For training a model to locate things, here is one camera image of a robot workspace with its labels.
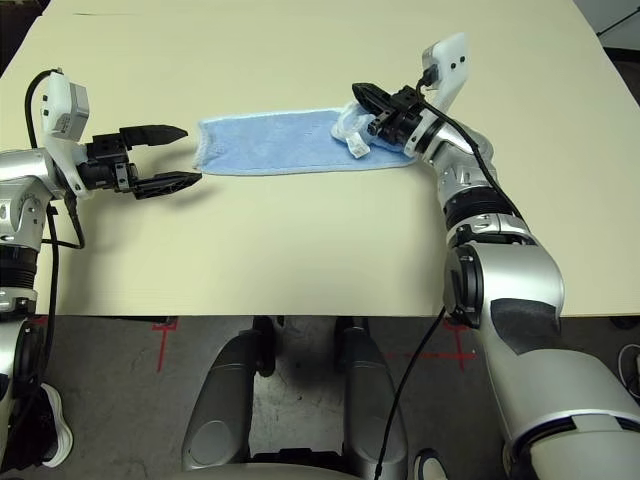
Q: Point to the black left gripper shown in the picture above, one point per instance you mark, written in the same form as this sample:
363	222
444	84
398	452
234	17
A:
105	172

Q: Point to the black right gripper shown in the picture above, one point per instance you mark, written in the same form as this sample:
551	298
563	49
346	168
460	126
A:
402	125

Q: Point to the light blue towel white trim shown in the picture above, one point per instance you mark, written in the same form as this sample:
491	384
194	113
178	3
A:
280	145

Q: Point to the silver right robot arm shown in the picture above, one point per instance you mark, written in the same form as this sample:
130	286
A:
500	270

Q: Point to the red tape floor mark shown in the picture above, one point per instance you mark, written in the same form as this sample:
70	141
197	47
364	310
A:
163	350

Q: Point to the black foam floor mat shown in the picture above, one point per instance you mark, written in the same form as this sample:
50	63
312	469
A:
12	30

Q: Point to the black stand bar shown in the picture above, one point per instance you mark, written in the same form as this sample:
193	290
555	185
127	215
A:
620	21

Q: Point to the black sneaker white sole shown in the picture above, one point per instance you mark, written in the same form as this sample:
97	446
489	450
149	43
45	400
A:
60	425

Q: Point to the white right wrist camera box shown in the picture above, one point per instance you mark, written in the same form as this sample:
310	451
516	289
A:
452	55

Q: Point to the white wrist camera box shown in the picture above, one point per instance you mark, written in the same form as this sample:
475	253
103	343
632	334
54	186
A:
452	55
65	110

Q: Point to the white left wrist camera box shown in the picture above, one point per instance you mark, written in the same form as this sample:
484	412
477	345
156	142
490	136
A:
65	110

